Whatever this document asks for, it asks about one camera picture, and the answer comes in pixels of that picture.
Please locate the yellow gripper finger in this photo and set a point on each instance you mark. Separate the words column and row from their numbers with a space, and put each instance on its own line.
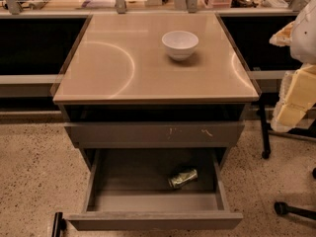
column 297, row 95
column 283, row 36

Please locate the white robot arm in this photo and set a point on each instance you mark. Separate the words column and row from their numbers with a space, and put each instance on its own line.
column 303, row 35

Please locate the closed grey top drawer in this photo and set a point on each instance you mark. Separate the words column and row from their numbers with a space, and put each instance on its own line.
column 188, row 134

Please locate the grey drawer cabinet with counter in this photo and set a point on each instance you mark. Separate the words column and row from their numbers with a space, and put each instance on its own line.
column 120, row 72

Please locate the open grey middle drawer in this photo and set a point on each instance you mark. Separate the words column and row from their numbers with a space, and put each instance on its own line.
column 129, row 190

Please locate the black rolling stand leg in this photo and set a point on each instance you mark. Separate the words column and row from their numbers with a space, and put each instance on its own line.
column 265, row 134

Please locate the white ceramic bowl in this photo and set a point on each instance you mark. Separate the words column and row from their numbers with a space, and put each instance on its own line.
column 180, row 45

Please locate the black chair leg with caster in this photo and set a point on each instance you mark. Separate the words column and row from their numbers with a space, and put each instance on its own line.
column 282, row 208

